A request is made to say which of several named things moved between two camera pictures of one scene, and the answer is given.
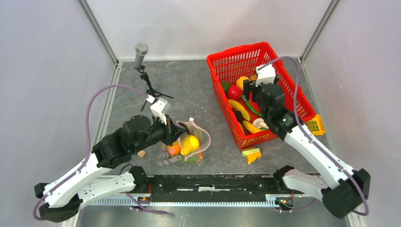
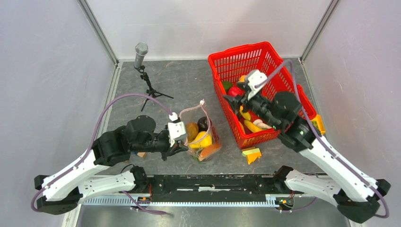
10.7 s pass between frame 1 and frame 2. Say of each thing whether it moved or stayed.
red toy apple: stayed
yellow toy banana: stayed
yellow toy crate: stayed
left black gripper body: moved
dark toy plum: moved
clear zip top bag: moved
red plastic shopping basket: stayed
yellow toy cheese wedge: stayed
